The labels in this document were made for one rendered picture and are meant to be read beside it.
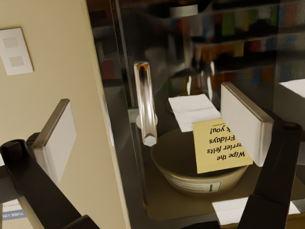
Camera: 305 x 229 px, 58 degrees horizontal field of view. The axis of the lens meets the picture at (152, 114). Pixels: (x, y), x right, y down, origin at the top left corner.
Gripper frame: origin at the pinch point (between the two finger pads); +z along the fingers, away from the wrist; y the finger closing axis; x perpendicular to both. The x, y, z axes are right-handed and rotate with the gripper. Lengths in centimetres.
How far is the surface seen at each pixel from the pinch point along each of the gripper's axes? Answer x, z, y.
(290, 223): -26.2, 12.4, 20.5
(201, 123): -7.2, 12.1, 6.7
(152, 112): -2.9, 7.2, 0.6
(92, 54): 2.2, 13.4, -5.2
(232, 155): -12.4, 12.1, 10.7
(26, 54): -4, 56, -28
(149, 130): -4.8, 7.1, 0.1
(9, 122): -23, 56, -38
